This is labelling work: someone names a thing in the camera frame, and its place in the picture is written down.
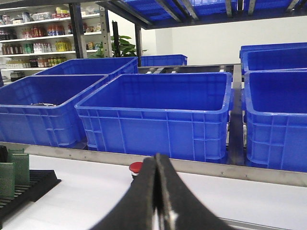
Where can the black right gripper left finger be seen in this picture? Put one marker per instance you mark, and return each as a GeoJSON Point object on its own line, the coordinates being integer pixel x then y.
{"type": "Point", "coordinates": [136, 208]}

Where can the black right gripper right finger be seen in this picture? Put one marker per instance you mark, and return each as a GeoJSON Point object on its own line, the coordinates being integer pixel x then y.
{"type": "Point", "coordinates": [177, 207]}

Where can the black slotted board rack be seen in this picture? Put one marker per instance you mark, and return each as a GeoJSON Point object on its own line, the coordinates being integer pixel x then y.
{"type": "Point", "coordinates": [41, 182]}

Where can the green board in rack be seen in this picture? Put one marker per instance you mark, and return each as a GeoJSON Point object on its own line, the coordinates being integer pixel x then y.
{"type": "Point", "coordinates": [21, 163]}

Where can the left green rack board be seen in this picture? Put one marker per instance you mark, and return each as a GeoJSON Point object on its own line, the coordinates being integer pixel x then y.
{"type": "Point", "coordinates": [7, 179]}

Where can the rear green rack board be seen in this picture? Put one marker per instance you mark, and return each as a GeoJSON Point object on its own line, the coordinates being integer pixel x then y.
{"type": "Point", "coordinates": [13, 153]}

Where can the red emergency stop button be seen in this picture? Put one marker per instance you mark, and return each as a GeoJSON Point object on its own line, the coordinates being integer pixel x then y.
{"type": "Point", "coordinates": [135, 168]}

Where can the centre blue plastic crate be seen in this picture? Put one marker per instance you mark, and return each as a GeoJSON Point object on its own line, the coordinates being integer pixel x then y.
{"type": "Point", "coordinates": [181, 115]}

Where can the left front blue crate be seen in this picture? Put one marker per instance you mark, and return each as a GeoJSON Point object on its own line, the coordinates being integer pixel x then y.
{"type": "Point", "coordinates": [40, 110]}

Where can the left rear blue crate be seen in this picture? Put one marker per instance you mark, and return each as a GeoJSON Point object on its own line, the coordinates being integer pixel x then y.
{"type": "Point", "coordinates": [112, 67]}

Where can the right front blue crate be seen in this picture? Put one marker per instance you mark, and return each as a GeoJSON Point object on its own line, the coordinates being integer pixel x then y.
{"type": "Point", "coordinates": [275, 105]}

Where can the far small blue crate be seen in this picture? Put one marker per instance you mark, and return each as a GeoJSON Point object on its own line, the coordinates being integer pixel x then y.
{"type": "Point", "coordinates": [164, 60]}

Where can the green potted plant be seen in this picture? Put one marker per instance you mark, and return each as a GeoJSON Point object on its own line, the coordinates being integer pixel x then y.
{"type": "Point", "coordinates": [126, 48]}

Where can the right rear blue crate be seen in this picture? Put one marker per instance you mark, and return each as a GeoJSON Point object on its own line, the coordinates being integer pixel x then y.
{"type": "Point", "coordinates": [273, 57]}

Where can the dark metal overhead rack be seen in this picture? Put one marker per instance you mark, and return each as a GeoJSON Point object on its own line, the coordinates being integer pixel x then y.
{"type": "Point", "coordinates": [211, 31]}

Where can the white shelf with goods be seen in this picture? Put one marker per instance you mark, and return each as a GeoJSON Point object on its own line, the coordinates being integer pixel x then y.
{"type": "Point", "coordinates": [33, 39]}

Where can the steel table edge rail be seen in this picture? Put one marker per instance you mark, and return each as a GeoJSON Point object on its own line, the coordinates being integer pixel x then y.
{"type": "Point", "coordinates": [183, 166]}

